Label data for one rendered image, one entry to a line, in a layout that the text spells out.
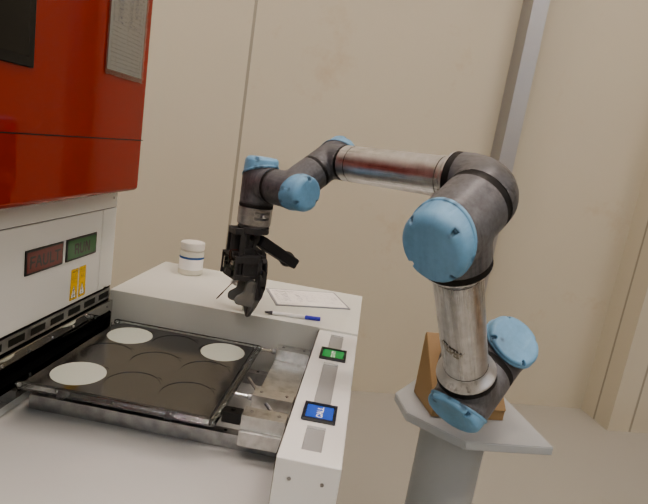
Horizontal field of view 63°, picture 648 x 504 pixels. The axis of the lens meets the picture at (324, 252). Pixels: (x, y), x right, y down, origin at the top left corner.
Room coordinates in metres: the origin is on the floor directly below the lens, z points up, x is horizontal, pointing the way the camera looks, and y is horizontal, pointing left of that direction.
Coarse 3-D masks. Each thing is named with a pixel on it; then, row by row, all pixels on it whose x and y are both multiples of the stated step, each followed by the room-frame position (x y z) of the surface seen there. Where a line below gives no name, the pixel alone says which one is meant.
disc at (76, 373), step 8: (56, 368) 0.94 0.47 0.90; (64, 368) 0.94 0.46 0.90; (72, 368) 0.95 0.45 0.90; (80, 368) 0.95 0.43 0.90; (88, 368) 0.96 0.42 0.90; (96, 368) 0.96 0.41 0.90; (104, 368) 0.97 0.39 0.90; (56, 376) 0.91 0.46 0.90; (64, 376) 0.91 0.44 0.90; (72, 376) 0.92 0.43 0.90; (80, 376) 0.92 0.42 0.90; (88, 376) 0.93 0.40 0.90; (96, 376) 0.93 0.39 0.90; (104, 376) 0.94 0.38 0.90; (72, 384) 0.89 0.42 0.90; (80, 384) 0.89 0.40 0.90
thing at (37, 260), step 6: (54, 246) 1.01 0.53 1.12; (60, 246) 1.03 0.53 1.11; (36, 252) 0.95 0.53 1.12; (42, 252) 0.97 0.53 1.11; (48, 252) 0.99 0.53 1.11; (54, 252) 1.01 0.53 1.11; (60, 252) 1.03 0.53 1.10; (30, 258) 0.94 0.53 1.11; (36, 258) 0.96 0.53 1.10; (42, 258) 0.97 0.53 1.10; (48, 258) 0.99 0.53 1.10; (54, 258) 1.01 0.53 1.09; (60, 258) 1.03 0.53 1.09; (30, 264) 0.94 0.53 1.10; (36, 264) 0.96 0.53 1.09; (42, 264) 0.97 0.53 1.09; (48, 264) 0.99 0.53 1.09; (54, 264) 1.01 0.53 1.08; (30, 270) 0.94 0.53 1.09; (36, 270) 0.96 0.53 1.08
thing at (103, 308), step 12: (108, 300) 1.24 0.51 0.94; (84, 312) 1.14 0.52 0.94; (96, 312) 1.18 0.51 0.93; (108, 312) 1.25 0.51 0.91; (60, 324) 1.05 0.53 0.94; (72, 324) 1.08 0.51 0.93; (84, 324) 1.13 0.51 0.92; (108, 324) 1.25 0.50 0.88; (36, 336) 0.97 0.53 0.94; (48, 336) 0.99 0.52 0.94; (60, 336) 1.03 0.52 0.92; (12, 348) 0.91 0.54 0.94; (24, 348) 0.92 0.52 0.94; (36, 348) 0.95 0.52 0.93; (72, 348) 1.09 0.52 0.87; (0, 360) 0.85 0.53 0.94; (12, 360) 0.89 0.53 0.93; (48, 360) 1.02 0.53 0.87; (0, 372) 0.85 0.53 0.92; (36, 372) 0.96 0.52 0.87; (12, 384) 0.90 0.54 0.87; (0, 396) 0.86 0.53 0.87; (12, 396) 0.89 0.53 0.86; (0, 408) 0.86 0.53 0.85
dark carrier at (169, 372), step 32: (96, 352) 1.03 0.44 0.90; (128, 352) 1.06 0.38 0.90; (160, 352) 1.08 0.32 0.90; (192, 352) 1.11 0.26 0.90; (64, 384) 0.88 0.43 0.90; (96, 384) 0.90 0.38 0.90; (128, 384) 0.92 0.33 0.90; (160, 384) 0.94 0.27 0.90; (192, 384) 0.96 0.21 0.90; (224, 384) 0.98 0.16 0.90
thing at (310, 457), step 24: (336, 336) 1.20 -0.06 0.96; (312, 360) 1.03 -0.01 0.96; (312, 384) 0.91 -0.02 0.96; (336, 384) 0.93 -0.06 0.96; (288, 432) 0.74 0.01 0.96; (312, 432) 0.76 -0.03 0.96; (336, 432) 0.76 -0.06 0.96; (288, 456) 0.68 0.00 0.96; (312, 456) 0.68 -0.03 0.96; (336, 456) 0.69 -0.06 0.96; (288, 480) 0.67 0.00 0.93; (312, 480) 0.67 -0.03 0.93; (336, 480) 0.66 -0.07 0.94
